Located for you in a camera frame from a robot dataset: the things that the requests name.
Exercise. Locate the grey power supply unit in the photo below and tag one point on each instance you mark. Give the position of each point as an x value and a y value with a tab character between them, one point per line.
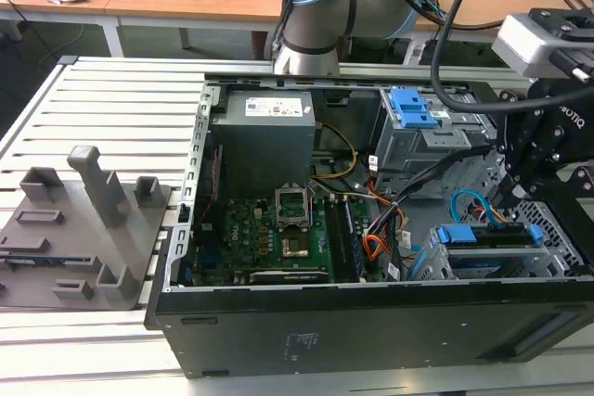
260	145

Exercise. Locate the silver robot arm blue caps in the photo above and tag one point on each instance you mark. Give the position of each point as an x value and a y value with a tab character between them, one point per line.
315	20

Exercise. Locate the black open PC case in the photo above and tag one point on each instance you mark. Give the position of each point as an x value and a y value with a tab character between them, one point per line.
371	331

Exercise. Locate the grey metal disk bay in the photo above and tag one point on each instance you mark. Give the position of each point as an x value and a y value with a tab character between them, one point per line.
468	254

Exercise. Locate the installed RAM stick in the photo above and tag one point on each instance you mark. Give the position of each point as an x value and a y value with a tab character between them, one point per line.
355	243

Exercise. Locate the hard disk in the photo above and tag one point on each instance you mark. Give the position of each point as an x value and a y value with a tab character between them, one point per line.
457	234

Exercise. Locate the grey plastic parts rack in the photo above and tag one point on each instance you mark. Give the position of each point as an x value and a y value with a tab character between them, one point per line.
69	252

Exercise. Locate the green motherboard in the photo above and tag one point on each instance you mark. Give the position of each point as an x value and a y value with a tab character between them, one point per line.
250	238

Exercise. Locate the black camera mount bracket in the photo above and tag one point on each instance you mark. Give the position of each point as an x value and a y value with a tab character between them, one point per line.
575	25

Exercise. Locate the blue plastic drive latch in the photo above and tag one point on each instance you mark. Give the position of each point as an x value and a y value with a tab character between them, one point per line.
410	111

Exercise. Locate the grey metal drive cage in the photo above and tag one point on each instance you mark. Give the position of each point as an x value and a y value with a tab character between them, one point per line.
417	150

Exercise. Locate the CPU socket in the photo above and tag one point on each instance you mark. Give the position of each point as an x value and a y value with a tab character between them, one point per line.
295	247

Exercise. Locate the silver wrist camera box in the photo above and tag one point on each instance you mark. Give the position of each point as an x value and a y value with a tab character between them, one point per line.
524	43

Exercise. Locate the black RAM slot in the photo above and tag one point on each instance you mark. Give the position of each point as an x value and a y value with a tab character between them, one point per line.
335	238

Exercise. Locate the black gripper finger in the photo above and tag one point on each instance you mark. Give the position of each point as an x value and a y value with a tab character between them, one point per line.
566	185
520	136

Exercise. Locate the black expansion slot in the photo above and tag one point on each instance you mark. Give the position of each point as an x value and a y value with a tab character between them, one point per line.
287	275

